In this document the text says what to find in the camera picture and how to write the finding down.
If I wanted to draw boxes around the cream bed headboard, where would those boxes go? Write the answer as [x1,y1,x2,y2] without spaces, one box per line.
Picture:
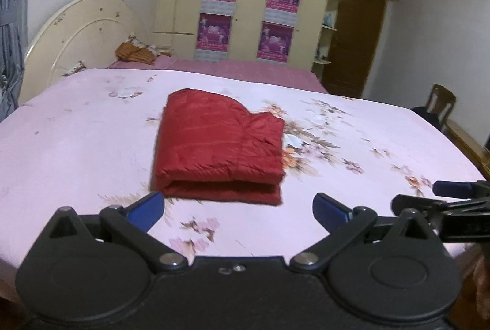
[23,0,154,103]

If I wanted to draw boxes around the pink blanket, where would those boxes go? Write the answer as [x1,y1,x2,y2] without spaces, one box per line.
[108,55,329,94]

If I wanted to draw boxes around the floral pale pink bedsheet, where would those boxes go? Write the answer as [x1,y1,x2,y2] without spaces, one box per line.
[0,67,488,302]

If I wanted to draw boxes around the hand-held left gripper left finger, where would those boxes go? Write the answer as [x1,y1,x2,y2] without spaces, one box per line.
[42,191,188,273]

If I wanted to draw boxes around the wooden chair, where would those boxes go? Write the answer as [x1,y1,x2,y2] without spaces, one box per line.
[411,84,457,132]

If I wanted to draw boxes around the orange patterned pillow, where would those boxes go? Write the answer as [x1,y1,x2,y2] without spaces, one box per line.
[115,35,163,65]

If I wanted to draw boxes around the wooden desk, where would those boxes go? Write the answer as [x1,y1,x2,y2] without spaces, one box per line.
[445,119,490,183]

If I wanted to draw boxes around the cream open shelf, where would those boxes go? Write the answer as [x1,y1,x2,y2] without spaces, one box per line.
[311,0,342,75]

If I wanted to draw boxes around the brown wooden door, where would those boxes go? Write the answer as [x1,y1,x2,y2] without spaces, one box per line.
[321,0,390,99]

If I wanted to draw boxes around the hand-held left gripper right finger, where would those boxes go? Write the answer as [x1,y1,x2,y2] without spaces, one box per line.
[290,193,442,273]

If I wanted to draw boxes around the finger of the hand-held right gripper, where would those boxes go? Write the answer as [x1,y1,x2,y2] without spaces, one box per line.
[391,194,449,229]
[432,180,478,198]

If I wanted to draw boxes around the red padded jacket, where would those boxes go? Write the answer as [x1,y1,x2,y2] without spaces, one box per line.
[151,88,285,207]

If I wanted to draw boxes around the grey blue curtain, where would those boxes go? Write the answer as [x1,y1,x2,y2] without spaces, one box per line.
[0,0,34,122]

